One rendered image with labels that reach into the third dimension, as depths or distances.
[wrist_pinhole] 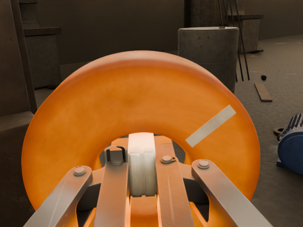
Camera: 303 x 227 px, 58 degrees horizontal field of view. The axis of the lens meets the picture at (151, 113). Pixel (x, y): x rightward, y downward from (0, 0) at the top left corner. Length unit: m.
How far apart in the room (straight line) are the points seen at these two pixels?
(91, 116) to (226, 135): 0.08
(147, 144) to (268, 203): 1.60
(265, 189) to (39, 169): 1.71
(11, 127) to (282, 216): 1.47
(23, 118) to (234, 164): 0.32
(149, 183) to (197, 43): 2.43
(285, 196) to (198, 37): 1.48
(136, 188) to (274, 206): 1.58
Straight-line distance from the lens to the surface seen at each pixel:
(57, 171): 0.18
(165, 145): 0.17
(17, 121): 0.42
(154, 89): 0.15
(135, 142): 0.16
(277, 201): 1.77
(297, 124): 2.01
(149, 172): 0.15
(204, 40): 2.55
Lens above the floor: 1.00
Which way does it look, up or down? 20 degrees down
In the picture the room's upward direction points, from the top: 2 degrees counter-clockwise
